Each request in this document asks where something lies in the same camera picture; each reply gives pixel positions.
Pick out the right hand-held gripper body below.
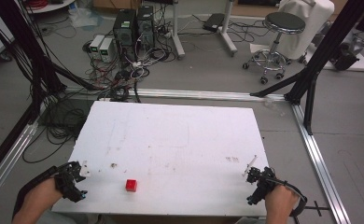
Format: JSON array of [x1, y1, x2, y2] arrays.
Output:
[[245, 166, 278, 206]]

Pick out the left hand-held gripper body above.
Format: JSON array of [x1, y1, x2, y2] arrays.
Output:
[[53, 161, 88, 203]]

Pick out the person's right hand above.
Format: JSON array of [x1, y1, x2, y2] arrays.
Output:
[[264, 185, 301, 217]]

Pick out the person's left hand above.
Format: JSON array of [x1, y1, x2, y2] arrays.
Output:
[[25, 177, 64, 217]]

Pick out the red cube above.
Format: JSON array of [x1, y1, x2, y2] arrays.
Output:
[[125, 178, 138, 193]]

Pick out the white power supply box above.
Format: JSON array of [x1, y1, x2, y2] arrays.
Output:
[[98, 37, 116, 63], [89, 34, 105, 55]]

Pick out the white desk leg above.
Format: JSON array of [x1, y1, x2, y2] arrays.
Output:
[[170, 0, 187, 61], [218, 0, 239, 58]]

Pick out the large black computer tower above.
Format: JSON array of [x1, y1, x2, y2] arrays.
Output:
[[112, 8, 138, 63]]

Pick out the black machine on white board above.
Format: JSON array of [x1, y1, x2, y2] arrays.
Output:
[[329, 31, 364, 72]]

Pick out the black round swivel stool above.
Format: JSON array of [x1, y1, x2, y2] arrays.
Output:
[[242, 11, 307, 86]]

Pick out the flat black box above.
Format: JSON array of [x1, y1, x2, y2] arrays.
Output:
[[202, 12, 226, 33]]

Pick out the white cloth cover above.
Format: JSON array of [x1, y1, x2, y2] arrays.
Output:
[[277, 0, 336, 61]]

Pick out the white floor board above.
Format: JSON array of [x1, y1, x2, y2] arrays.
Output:
[[305, 46, 364, 73]]

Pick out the clear plastic bag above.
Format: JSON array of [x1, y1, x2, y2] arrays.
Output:
[[67, 7, 105, 30]]

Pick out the slim black computer tower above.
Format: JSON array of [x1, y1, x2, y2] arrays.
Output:
[[135, 5, 156, 51]]

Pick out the round white table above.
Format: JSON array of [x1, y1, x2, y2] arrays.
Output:
[[23, 0, 76, 15]]

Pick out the aluminium floor rail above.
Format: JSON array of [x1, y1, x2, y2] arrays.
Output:
[[0, 119, 41, 211], [63, 87, 287, 103], [289, 103, 353, 224]]

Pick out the tangle of floor cables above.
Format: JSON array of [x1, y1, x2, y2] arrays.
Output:
[[21, 18, 178, 164]]

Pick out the black frame strut with cables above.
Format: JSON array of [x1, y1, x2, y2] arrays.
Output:
[[0, 0, 104, 125]]

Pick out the red cable coil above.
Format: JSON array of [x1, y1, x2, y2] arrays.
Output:
[[25, 0, 49, 10]]

